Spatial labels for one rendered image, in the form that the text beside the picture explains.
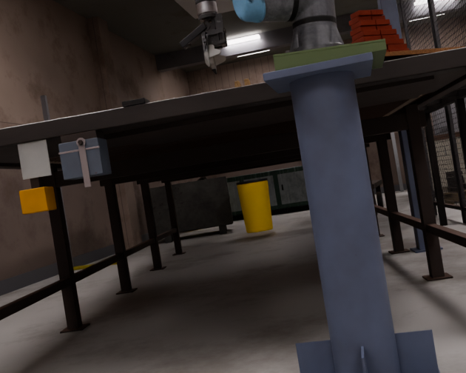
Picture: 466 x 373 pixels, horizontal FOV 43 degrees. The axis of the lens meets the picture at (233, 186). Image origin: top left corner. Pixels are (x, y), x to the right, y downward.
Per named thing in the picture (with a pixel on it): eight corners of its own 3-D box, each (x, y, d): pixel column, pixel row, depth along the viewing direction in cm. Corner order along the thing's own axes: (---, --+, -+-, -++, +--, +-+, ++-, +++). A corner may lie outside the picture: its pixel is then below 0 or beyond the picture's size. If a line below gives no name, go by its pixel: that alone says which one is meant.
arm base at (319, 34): (346, 49, 150) (342, 9, 150) (286, 57, 153) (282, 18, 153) (346, 61, 165) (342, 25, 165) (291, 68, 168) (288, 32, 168)
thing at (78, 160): (104, 184, 192) (95, 129, 192) (63, 191, 193) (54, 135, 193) (114, 183, 203) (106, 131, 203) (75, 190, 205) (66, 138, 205)
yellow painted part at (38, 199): (48, 210, 195) (36, 139, 195) (21, 214, 196) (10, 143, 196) (57, 209, 203) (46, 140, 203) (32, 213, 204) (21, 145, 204)
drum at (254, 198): (246, 231, 759) (239, 182, 759) (277, 226, 751) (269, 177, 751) (241, 234, 720) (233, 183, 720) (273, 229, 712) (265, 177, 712)
